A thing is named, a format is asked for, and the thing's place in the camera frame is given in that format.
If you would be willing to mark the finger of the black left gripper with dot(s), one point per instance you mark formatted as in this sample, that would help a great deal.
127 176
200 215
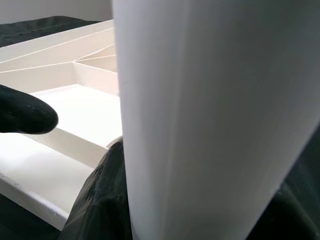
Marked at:
25 112

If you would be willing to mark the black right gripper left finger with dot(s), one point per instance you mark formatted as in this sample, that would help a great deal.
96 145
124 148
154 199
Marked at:
105 200

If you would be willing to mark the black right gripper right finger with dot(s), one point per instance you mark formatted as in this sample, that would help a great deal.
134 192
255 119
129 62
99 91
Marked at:
287 222

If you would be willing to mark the cream plastic children table top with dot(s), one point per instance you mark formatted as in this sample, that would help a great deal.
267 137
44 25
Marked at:
75 107

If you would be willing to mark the white plastic table leg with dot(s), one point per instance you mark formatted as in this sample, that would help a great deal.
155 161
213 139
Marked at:
212 112

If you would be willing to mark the black tablecloth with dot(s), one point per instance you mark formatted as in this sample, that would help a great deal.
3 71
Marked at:
37 27

